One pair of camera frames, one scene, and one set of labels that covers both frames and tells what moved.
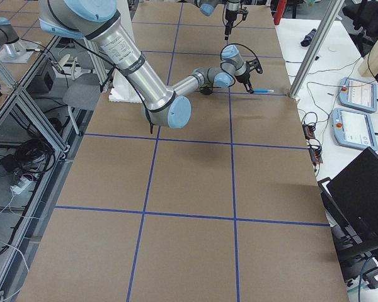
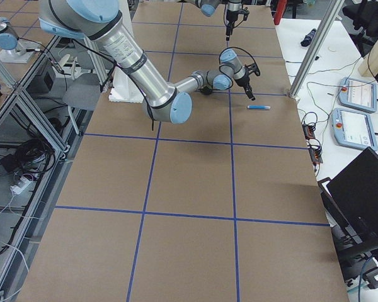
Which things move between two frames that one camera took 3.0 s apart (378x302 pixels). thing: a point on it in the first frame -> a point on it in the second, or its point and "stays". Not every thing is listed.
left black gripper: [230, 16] stays
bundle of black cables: [33, 155] stays
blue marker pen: [263, 90] -> [256, 107]
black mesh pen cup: [206, 89] stays
